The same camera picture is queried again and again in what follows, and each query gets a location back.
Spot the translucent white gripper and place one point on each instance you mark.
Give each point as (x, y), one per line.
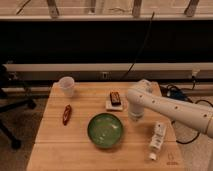
(135, 116)

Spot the green ceramic bowl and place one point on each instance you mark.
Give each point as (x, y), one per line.
(105, 130)

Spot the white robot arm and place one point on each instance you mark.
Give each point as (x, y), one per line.
(195, 116)

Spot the brown chocolate bar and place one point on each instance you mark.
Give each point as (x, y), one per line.
(115, 98)

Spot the white tube with cap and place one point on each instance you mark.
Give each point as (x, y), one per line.
(157, 140)

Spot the white square coaster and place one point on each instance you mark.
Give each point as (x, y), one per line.
(110, 107)

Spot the white baseboard heater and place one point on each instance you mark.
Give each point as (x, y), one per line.
(112, 71)

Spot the red chili pepper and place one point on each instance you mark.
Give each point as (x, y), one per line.
(66, 115)

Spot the translucent plastic measuring cup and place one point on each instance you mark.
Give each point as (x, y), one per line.
(66, 84)

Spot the black office chair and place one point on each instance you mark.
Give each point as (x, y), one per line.
(4, 78)

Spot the white wall plug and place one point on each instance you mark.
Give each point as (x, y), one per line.
(195, 72)

